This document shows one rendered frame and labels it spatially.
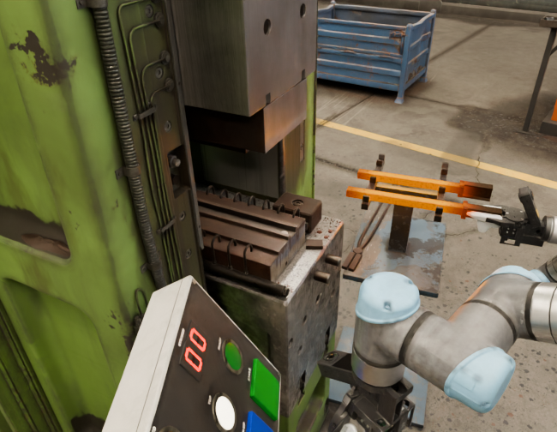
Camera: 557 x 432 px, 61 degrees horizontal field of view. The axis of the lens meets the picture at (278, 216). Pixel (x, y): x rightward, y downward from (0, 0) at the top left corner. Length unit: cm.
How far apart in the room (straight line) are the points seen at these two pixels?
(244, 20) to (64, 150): 35
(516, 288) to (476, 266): 214
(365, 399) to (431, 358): 20
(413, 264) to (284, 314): 62
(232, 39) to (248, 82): 7
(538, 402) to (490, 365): 170
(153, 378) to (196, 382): 7
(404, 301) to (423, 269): 103
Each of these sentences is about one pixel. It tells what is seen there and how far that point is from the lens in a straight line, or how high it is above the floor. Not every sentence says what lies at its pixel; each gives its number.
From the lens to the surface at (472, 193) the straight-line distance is 156.
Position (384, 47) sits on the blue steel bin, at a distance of 484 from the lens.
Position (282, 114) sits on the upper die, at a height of 132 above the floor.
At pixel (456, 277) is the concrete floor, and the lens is 271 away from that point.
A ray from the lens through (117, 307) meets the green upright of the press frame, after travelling 96.
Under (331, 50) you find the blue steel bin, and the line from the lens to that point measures 505.
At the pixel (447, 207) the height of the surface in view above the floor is 95.
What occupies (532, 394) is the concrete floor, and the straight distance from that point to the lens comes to 230.
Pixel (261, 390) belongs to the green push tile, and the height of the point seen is 102.
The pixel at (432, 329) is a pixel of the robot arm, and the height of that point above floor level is 127.
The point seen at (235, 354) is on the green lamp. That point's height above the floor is 109.
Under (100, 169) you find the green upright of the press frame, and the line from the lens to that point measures 81.
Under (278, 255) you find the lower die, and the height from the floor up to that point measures 98.
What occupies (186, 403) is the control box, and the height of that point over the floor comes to 116.
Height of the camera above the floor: 170
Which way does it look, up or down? 34 degrees down
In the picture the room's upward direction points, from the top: 1 degrees counter-clockwise
